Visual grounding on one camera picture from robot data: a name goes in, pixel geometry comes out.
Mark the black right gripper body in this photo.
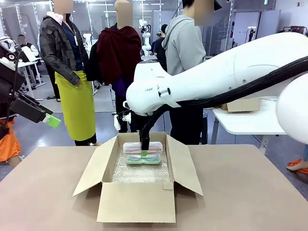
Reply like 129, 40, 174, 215
129, 111, 148, 135

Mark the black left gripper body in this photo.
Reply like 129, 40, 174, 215
0, 63, 26, 103

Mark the pink transparent glasses case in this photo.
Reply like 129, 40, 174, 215
123, 141, 165, 155

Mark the green transparent glasses case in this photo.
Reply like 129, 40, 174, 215
127, 154, 161, 166

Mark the white background desk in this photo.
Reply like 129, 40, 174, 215
14, 59, 47, 97

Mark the clear bubble wrap sheet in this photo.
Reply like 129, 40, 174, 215
110, 144, 171, 183

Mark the seated person in varsity jacket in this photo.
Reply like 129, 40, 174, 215
16, 34, 40, 59

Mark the orange fabric garment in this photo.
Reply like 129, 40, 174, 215
0, 119, 22, 162

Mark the yellow-green apron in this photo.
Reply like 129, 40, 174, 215
54, 70, 96, 141

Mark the mannequin in plaid jacket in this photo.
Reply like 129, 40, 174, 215
39, 0, 97, 147

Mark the open brown cardboard box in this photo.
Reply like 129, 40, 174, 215
73, 131, 204, 223

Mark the black plastic stool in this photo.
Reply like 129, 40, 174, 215
201, 109, 208, 145

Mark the dark red cloth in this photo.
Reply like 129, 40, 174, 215
97, 26, 142, 86

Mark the person in black cap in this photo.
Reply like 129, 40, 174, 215
153, 24, 169, 72

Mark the person in grey hoodie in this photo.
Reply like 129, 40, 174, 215
161, 0, 215, 145

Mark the white side table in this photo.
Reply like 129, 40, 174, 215
211, 96, 287, 155

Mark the small closed cardboard box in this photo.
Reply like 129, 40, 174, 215
220, 97, 262, 113

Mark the mannequin with beige head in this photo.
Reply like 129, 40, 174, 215
86, 0, 142, 133

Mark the orange and white object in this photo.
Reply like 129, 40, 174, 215
286, 158, 308, 174

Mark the clothes rack with garments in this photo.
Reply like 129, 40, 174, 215
279, 26, 308, 34

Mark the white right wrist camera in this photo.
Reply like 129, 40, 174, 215
113, 112, 132, 131

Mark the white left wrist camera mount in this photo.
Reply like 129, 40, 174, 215
0, 51, 19, 71

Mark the black cable bundle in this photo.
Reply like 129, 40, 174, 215
139, 55, 308, 141

